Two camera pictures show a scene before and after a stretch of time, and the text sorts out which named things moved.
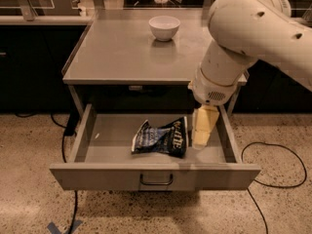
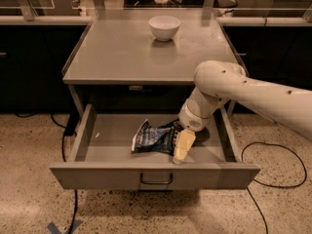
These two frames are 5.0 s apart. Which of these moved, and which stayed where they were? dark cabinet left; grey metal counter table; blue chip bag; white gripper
Moved: white gripper
Stayed: grey metal counter table; dark cabinet left; blue chip bag
